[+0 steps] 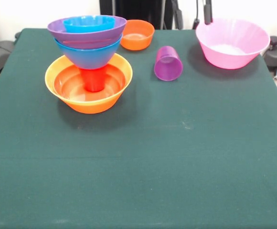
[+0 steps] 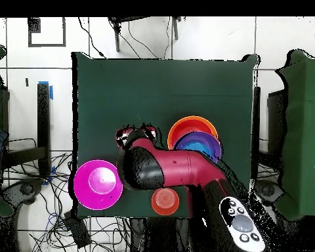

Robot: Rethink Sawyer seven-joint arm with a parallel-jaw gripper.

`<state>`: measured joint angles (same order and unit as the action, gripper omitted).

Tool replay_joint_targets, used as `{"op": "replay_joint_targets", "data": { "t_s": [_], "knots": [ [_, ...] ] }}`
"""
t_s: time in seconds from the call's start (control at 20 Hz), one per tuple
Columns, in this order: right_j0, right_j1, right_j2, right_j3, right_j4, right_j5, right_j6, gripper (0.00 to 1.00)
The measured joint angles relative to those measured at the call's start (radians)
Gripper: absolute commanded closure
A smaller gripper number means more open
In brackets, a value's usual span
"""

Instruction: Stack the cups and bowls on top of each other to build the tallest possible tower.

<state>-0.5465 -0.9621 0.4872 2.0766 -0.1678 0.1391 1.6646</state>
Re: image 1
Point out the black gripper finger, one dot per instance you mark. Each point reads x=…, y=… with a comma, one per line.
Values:
x=178, y=15
x=207, y=12

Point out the large pink bowl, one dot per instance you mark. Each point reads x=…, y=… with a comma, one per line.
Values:
x=231, y=47

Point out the small red-orange bowl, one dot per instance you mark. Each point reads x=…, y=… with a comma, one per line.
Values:
x=138, y=38

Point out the purple cup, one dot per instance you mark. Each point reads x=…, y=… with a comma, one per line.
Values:
x=168, y=69

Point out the small blue bowl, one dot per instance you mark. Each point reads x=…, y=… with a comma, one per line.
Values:
x=88, y=25

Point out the wide purple bowl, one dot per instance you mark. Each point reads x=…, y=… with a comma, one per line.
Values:
x=88, y=38

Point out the wide red-orange bowl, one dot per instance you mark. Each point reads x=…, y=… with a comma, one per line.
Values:
x=114, y=83

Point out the large blue bowl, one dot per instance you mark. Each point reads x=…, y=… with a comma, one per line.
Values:
x=90, y=57

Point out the red cup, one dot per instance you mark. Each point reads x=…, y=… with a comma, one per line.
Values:
x=93, y=80

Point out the large orange bowl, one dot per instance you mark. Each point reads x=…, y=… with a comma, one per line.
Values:
x=93, y=107

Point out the dark green table cloth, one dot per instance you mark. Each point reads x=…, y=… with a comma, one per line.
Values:
x=129, y=167

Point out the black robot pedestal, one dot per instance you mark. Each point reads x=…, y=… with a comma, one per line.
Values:
x=133, y=9

